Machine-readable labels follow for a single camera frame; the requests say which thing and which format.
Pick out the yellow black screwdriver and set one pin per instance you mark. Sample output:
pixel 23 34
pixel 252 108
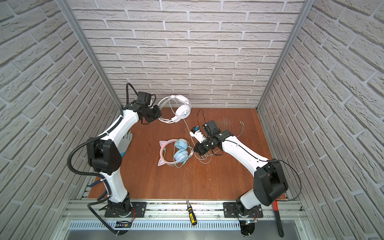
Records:
pixel 191 213

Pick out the blue handled pliers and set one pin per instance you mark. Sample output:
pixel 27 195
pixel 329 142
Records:
pixel 104 194

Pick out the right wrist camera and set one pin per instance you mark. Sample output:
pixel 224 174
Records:
pixel 196 133

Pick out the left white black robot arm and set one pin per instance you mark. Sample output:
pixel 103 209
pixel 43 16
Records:
pixel 105 153

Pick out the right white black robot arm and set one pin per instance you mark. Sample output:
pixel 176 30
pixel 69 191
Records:
pixel 269 178

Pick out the pink blue cat-ear headphones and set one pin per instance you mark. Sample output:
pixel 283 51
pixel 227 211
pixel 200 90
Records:
pixel 183 153

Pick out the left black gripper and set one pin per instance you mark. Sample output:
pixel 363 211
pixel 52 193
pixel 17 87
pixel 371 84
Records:
pixel 157 107

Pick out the red pipe wrench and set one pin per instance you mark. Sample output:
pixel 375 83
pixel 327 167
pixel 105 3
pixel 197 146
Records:
pixel 278 219

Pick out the small black electronics board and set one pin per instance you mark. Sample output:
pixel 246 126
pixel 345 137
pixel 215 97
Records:
pixel 123 224

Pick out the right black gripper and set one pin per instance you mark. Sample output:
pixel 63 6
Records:
pixel 201 150

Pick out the aluminium frame rail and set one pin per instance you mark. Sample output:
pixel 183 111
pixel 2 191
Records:
pixel 204 210

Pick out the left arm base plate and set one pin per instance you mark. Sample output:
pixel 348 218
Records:
pixel 125 209

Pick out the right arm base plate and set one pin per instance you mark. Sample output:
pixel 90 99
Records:
pixel 236 210

